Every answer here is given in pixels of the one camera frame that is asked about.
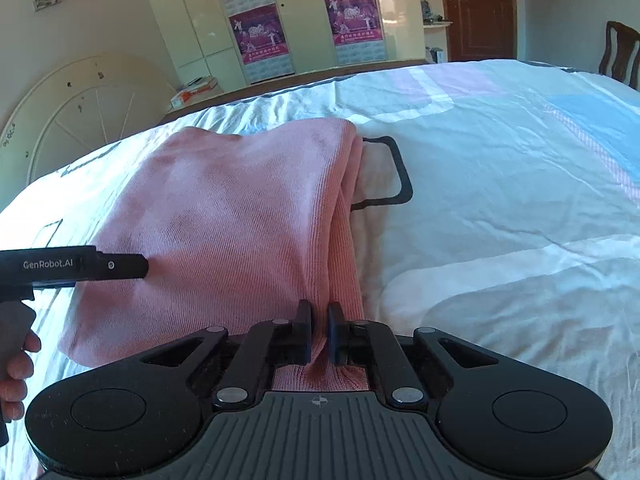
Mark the cream wardrobe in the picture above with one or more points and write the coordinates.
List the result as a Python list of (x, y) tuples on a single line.
[(190, 15)]

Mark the dark wooden chair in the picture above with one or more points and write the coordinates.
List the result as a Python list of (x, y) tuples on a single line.
[(622, 52)]

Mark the pink knit sweater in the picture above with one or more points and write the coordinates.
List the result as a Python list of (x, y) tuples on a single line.
[(225, 220)]

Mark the cream corner shelf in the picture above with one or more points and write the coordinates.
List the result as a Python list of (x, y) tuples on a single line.
[(432, 22)]

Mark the brown wooden door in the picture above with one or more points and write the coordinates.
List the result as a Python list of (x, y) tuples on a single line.
[(480, 10)]

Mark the white round headboard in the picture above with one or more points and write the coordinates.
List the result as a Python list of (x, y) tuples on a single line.
[(55, 110)]

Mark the pastel patchwork bed sheet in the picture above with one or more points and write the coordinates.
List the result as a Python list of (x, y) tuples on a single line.
[(500, 170)]

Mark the dark ornament on shelf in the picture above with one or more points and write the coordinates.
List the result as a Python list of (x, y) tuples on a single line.
[(427, 9)]

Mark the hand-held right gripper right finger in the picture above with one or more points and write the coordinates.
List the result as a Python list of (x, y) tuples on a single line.
[(336, 336)]

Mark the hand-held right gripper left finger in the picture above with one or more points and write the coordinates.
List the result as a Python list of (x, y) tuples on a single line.
[(301, 334)]

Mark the person's left hand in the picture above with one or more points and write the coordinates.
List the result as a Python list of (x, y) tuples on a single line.
[(17, 375)]

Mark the orange flat box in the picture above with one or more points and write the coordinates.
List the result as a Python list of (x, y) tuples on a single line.
[(195, 91)]

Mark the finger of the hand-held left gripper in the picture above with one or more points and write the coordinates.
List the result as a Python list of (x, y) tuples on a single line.
[(125, 266)]

